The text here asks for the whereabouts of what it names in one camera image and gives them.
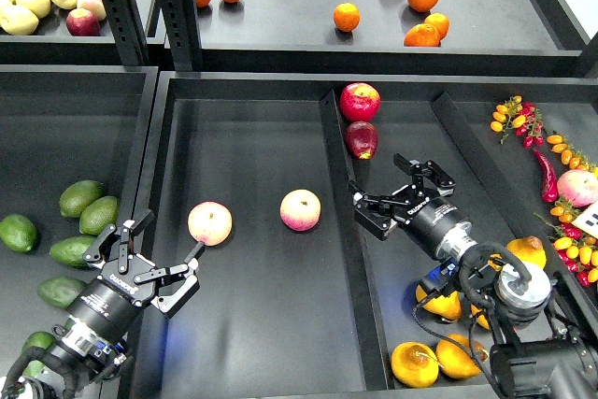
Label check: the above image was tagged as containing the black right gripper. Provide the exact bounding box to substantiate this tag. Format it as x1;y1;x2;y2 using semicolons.
348;153;477;262

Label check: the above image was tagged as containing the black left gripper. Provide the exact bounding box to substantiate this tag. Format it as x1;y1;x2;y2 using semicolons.
65;209;206;344

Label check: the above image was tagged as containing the dark green avocado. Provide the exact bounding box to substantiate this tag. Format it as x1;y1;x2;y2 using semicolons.
21;331;55;378

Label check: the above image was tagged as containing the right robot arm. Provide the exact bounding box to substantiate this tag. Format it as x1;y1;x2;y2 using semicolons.
348;153;597;398

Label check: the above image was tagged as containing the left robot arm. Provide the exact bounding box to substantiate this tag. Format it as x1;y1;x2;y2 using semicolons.
1;211;206;398

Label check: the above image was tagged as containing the green avocado beside upper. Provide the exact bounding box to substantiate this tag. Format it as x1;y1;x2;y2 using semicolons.
78;195;120;235

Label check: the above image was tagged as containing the green avocado mid left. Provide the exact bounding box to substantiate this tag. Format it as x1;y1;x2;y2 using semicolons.
50;235;95;268

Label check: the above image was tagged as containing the yellow pear under gripper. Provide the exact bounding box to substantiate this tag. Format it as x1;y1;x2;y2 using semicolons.
423;292;463;321

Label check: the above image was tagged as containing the yellow pear with brown top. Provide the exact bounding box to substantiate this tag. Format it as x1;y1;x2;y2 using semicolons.
506;235;547;269

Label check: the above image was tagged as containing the pink apple left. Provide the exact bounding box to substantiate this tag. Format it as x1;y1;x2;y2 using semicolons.
188;201;233;247

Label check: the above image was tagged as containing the pink apple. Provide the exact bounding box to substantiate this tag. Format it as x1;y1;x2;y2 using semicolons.
279;189;321;232
188;201;233;247

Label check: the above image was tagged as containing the dark red apple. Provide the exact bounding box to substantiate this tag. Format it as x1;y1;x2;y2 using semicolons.
345;121;378;160

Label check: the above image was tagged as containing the bright red apple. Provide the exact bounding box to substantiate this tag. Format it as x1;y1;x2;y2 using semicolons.
339;82;381;122

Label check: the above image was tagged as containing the pink apple centre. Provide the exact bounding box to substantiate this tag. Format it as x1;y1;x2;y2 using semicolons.
279;189;321;232

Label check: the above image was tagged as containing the light green lime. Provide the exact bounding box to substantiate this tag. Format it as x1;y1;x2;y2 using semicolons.
1;214;38;253

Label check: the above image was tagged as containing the red chili pepper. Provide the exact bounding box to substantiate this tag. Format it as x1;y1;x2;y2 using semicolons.
533;149;559;203

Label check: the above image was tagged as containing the cherry tomato bunch upper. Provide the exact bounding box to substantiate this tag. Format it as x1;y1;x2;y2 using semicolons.
490;95;545;148

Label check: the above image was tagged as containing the cherry tomato bunch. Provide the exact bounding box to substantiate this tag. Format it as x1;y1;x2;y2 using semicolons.
541;134;597;288
490;95;545;148

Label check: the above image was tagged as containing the black left tray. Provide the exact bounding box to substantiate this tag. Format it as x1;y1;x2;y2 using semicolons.
1;65;158;373

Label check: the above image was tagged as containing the black tray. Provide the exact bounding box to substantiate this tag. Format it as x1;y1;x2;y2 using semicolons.
1;65;158;373
102;73;597;398

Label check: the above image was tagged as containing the black middle tray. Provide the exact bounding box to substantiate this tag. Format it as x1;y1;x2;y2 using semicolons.
102;73;597;398

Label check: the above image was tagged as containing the orange front right shelf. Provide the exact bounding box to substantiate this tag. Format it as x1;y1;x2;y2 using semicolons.
404;23;441;47

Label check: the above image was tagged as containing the pink peach right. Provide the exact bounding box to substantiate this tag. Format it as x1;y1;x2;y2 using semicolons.
557;169;597;207

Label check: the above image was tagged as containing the cherry tomato bunch lower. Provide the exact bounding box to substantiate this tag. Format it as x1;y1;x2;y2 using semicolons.
541;134;597;288

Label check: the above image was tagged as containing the orange behind front orange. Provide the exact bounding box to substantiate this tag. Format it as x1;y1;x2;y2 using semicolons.
424;13;450;40

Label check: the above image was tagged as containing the white label card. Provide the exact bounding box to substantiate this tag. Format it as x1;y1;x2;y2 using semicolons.
572;201;598;238

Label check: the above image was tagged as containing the orange on shelf centre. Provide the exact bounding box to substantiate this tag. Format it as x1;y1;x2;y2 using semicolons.
333;3;361;33

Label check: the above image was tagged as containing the red apple on shelf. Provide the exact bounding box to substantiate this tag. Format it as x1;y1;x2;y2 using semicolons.
66;8;100;36

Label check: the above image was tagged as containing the pale yellow apple front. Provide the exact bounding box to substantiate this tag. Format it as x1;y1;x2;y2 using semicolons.
1;5;39;36

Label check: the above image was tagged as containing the black shelf post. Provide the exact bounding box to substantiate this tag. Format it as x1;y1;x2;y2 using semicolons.
102;0;150;66

